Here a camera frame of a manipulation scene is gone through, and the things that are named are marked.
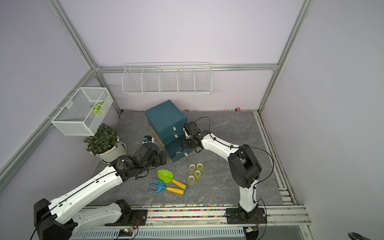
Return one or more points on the white vented cable duct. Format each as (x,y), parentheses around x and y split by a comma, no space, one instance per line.
(163,234)

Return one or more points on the teal three-drawer cabinet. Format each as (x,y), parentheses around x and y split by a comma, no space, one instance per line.
(167,121)

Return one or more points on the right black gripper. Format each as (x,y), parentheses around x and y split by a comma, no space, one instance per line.
(184,142)

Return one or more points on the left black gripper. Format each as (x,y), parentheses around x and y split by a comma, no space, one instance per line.
(158,160)

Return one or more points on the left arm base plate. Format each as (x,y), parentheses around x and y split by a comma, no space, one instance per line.
(131,218)

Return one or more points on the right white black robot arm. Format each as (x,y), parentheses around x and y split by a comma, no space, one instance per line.
(244,166)

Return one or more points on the white wire wall shelf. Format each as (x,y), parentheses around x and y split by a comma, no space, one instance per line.
(188,78)

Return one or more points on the green leaf toy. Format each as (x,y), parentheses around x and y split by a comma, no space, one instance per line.
(99,109)

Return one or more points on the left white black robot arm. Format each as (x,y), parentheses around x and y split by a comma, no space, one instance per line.
(63,217)

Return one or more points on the blue toy rake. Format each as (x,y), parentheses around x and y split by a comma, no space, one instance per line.
(160,186)

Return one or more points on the white wire mesh basket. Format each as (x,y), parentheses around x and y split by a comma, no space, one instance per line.
(76,118)

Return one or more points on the potted green plant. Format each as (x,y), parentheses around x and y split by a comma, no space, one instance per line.
(106,144)

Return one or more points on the green toy shovel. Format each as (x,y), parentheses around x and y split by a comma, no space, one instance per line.
(167,177)

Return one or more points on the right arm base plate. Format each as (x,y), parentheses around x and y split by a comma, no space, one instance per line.
(238,216)

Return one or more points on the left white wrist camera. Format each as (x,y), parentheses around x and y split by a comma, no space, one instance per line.
(148,139)

